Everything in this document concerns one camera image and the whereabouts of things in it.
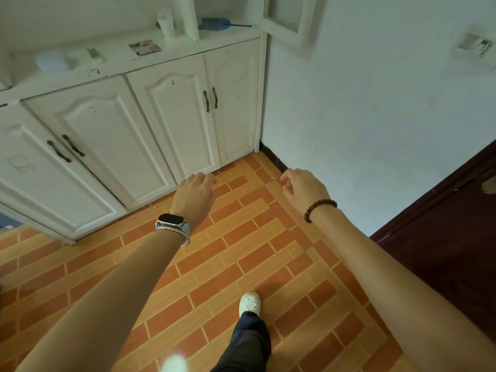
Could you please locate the person's dark trouser leg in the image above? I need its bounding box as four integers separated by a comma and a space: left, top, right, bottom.
211, 311, 272, 372

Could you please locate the person's right hand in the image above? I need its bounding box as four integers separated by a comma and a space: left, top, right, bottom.
279, 168, 332, 213

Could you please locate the white cabinet door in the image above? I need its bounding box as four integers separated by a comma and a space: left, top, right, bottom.
21, 75, 179, 211
204, 38, 261, 168
126, 54, 221, 184
0, 102, 128, 241

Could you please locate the silver bracelet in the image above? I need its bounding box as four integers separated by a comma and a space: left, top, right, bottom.
155, 224, 190, 247

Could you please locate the person's right forearm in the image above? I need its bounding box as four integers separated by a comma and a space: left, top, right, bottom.
310, 206, 496, 372

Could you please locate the white shoe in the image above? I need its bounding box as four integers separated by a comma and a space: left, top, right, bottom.
239, 292, 261, 318

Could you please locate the person's left hand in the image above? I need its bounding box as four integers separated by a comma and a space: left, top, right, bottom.
169, 172, 217, 234

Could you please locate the pale blue box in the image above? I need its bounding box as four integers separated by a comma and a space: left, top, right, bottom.
36, 50, 69, 73

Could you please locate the brown wooden bead bracelet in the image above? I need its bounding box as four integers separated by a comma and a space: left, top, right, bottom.
303, 199, 338, 224

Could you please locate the blue duster brush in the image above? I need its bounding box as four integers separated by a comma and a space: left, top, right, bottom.
198, 17, 252, 31

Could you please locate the white wall socket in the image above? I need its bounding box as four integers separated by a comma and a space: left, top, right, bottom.
453, 31, 494, 62

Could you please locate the white low cabinet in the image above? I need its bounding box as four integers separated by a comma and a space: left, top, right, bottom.
0, 25, 268, 245

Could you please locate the dark red wooden door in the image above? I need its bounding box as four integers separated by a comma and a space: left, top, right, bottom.
370, 139, 496, 343

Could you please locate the black smartwatch with pale band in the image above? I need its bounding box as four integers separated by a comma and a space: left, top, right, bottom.
156, 213, 191, 247

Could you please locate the person's left forearm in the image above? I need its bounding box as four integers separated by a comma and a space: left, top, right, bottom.
15, 228, 186, 372

